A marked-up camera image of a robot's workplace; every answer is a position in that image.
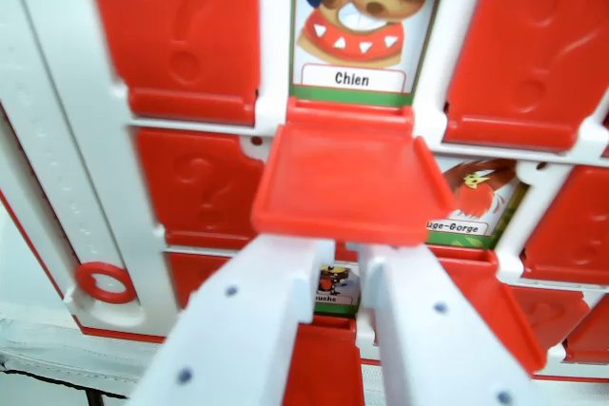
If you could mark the red plastic flap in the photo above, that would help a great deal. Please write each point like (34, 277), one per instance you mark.
(181, 30)
(347, 182)
(533, 59)

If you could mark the bird picture card Rouge-Gorge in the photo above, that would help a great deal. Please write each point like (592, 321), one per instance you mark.
(476, 206)

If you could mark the red and white game board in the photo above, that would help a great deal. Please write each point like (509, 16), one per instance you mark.
(47, 140)

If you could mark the dog picture card Chien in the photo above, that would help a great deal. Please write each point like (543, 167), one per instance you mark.
(361, 30)

